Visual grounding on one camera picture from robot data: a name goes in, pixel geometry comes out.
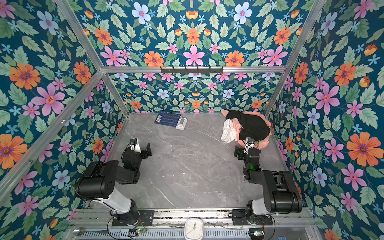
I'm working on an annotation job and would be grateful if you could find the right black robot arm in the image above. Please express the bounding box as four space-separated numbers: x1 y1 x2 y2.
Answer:
232 147 303 225

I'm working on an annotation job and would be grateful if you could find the black hook rail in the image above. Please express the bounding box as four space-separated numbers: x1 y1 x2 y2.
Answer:
160 66 224 74

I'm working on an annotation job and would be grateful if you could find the black cloth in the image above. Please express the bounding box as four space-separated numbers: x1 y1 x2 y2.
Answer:
226 110 271 141

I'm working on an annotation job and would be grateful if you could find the aluminium front rail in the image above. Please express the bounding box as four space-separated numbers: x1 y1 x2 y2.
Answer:
70 208 315 228

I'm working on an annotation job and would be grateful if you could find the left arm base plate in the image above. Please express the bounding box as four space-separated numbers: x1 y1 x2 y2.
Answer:
112 210 155 227

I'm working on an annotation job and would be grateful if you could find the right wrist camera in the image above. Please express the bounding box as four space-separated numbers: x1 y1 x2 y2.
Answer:
245 138 259 148

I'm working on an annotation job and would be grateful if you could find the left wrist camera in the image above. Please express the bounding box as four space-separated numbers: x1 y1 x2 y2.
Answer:
129 138 142 153

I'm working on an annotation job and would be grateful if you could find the dark blue card packet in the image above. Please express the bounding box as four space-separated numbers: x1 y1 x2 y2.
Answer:
154 111 181 128

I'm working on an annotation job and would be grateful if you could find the white plastic clip device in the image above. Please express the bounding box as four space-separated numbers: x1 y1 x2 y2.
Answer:
176 117 188 130

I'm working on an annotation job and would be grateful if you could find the pink cloth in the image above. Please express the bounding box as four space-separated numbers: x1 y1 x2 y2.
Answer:
221 110 271 150

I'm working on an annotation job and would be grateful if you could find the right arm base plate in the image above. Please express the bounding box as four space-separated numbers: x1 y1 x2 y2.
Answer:
228 209 273 226

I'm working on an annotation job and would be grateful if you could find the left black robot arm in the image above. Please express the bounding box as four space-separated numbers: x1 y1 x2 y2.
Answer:
75 139 152 226

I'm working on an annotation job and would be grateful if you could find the white square clock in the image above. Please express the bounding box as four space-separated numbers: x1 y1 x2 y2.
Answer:
184 218 204 240

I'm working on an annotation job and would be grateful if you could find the white cloth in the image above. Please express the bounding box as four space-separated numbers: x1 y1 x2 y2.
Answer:
221 119 237 144

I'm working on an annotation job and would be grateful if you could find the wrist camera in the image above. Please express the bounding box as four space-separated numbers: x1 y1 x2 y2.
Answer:
129 138 142 153
245 138 259 148

